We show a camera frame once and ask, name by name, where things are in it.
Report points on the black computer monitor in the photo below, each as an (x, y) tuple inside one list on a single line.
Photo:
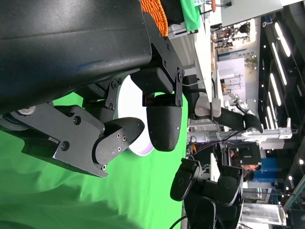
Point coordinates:
[(247, 153)]

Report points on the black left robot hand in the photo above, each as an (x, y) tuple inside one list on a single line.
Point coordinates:
[(71, 47)]

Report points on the green tablecloth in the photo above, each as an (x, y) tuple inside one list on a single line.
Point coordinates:
[(143, 190)]

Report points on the grey black office chair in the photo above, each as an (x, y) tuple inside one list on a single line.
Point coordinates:
[(228, 117)]

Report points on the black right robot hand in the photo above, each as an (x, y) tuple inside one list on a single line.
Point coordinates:
[(209, 190)]

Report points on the lilac round plate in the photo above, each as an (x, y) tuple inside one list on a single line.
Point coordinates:
[(129, 102)]

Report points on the person in dark clothes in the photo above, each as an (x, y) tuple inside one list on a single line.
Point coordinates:
[(250, 175)]

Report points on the orange wicker basket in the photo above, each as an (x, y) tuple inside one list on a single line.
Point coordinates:
[(155, 14)]

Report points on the aluminium frame post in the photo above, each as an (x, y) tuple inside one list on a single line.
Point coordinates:
[(262, 136)]

